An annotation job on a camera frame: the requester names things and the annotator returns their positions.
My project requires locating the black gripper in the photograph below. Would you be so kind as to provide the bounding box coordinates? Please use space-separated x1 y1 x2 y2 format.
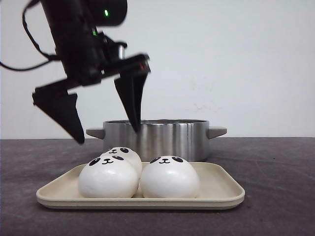
32 32 151 144

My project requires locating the panda bun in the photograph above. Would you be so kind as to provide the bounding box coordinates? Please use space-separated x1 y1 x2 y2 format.
78 154 139 198
102 147 142 175
140 155 201 198

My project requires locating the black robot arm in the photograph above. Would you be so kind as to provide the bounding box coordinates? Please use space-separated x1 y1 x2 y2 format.
32 0 150 144

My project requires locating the stainless steel steamer pot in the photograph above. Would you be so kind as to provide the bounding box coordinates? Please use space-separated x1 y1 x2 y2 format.
86 119 227 162

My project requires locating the cream rectangular tray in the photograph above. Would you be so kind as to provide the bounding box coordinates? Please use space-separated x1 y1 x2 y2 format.
36 162 245 210

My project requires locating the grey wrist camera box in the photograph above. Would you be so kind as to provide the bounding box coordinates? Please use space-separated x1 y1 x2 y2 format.
102 35 127 62

